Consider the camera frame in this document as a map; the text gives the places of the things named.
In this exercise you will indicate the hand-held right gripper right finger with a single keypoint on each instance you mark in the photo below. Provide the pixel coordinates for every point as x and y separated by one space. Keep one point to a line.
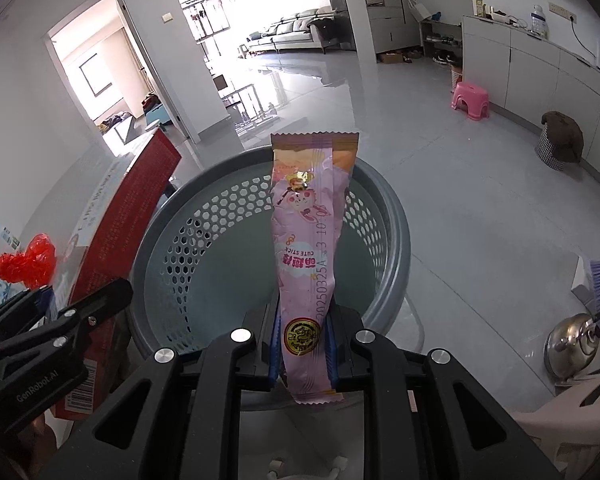
334 355

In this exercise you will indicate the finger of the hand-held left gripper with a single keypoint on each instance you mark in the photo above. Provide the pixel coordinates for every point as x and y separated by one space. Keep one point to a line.
44 297
80 315

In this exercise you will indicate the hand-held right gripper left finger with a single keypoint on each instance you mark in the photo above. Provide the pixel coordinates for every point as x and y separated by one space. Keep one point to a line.
275 355

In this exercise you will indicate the red plastic bag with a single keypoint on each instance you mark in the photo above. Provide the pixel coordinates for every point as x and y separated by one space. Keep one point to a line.
25 260

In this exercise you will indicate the grey perforated plastic basket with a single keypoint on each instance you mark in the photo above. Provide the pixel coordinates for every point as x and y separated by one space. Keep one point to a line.
220 270

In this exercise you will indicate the red and white cardboard box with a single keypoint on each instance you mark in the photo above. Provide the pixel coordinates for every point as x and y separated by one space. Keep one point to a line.
125 220

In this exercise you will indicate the pink snack wrapper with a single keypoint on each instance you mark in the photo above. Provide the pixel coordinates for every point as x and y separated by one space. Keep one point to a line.
305 240

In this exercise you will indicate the beige cloth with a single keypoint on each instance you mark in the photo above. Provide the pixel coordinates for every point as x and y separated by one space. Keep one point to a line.
555 425

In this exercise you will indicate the stainless steel kettle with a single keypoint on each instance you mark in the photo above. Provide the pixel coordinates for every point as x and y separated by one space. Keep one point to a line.
570 345

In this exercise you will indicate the blue brush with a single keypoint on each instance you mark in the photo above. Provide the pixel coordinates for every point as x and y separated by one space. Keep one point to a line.
597 280

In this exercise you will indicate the pink plastic stool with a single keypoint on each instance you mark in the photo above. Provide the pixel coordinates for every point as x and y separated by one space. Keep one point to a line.
470 97

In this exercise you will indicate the checkered fabric basket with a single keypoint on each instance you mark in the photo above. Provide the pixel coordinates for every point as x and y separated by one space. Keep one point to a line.
547 152

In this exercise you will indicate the small patterned basket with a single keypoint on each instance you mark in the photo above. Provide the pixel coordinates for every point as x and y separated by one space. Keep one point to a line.
456 79

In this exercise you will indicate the brown cloth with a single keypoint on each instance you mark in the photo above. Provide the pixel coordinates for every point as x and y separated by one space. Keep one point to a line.
562 132

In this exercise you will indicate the dark clothing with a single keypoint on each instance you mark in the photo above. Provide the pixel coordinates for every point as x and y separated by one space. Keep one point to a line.
327 32

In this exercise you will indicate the grey sofa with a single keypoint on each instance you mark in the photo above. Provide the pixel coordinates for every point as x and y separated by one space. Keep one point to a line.
292 27

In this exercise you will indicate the shoe rack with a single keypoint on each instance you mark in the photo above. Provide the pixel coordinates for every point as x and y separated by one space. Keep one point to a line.
440 42

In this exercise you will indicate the white cabinet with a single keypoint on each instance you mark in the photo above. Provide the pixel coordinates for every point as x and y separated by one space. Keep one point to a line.
530 70

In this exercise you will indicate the tall grey cabinet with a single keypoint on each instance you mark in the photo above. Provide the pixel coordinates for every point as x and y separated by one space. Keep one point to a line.
387 10

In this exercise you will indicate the white paper bag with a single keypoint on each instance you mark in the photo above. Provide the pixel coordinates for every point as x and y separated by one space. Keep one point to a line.
418 10

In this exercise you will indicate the clear plastic bottle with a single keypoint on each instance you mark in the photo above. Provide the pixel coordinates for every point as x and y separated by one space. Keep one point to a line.
539 22

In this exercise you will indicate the light switch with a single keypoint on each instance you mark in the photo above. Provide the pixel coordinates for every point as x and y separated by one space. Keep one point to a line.
166 17

